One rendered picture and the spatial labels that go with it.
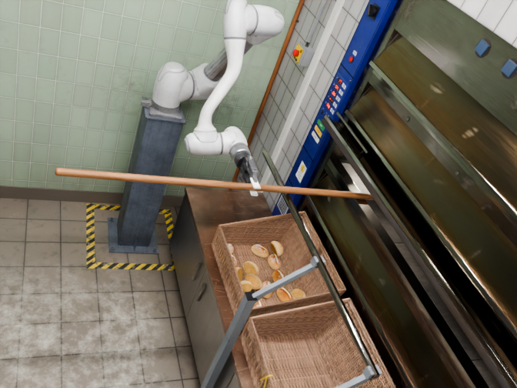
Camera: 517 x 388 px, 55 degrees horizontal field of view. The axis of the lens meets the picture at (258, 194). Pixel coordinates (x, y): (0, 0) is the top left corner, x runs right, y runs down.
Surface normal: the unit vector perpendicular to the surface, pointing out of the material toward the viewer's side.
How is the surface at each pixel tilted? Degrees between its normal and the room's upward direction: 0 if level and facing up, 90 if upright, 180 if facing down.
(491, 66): 90
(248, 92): 90
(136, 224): 90
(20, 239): 0
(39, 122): 90
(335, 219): 70
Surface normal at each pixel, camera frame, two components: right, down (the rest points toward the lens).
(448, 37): -0.90, -0.06
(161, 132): 0.25, 0.65
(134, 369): 0.32, -0.75
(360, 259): -0.74, -0.32
